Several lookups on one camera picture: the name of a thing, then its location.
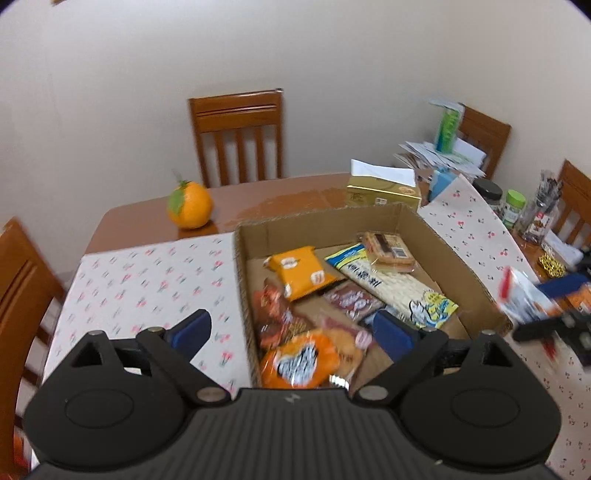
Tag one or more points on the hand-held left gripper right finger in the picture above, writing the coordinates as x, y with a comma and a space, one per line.
392, 334

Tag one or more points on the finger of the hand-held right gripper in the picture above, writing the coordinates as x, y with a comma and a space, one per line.
563, 284
540, 327

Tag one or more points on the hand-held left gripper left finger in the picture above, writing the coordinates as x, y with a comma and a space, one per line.
194, 330

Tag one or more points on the red and white snack packet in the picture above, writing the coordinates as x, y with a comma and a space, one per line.
519, 295

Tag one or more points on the clear pink snack packet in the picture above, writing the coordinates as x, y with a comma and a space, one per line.
351, 341

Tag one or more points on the brown red snack packet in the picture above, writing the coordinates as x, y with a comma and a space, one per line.
353, 300

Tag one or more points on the dark red snack packet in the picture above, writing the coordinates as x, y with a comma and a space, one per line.
272, 318

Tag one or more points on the clear brown cracker packet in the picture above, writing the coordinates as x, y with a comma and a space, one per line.
385, 249

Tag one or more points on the large orange chip packet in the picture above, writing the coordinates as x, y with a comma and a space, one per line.
295, 360

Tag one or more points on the long white noodle packet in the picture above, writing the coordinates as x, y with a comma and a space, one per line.
392, 281

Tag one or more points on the clear pen holder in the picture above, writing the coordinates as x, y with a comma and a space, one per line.
540, 217

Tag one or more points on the floral white tablecloth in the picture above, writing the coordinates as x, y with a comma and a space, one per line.
138, 277

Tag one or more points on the green-lidded jar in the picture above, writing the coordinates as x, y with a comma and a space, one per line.
513, 210

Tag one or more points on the wooden chair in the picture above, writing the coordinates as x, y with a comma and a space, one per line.
577, 184
23, 277
489, 134
235, 108

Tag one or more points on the small orange snack packet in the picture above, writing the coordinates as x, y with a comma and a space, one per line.
302, 272

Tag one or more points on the dark-lidded jar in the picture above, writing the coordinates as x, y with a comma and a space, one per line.
488, 196

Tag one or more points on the orange fruit with leaf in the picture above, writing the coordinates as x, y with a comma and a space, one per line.
191, 207

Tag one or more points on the gold tissue box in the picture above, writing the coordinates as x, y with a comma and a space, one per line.
378, 191

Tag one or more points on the small blue box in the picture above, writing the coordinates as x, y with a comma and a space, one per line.
443, 182

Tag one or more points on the pile of white papers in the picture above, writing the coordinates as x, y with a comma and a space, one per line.
466, 152

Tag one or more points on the green and white carton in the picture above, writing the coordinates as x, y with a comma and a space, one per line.
448, 129

